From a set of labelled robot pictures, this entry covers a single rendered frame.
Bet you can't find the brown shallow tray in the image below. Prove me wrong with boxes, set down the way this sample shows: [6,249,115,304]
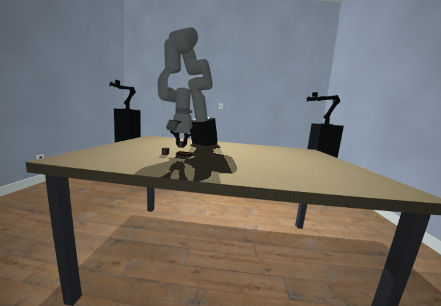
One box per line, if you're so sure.
[176,151,192,157]

